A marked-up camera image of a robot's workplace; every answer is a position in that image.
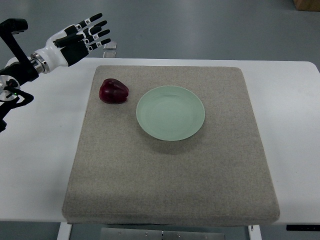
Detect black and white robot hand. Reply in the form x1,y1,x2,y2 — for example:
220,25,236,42
45,13,111,67

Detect red apple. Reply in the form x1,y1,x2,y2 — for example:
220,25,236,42
99,78,130,104

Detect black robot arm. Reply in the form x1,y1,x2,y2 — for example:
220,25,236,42
0,18,49,131

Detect light green plate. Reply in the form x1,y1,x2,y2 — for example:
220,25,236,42
136,85,206,142

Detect clear plastic floor object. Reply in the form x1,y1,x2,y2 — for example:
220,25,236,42
102,41,117,58

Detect beige fabric mat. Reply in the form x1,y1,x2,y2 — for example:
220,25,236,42
62,65,280,227

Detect cardboard box corner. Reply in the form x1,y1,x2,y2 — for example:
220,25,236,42
293,0,320,12

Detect black table control panel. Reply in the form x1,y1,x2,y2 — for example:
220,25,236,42
286,225,320,232

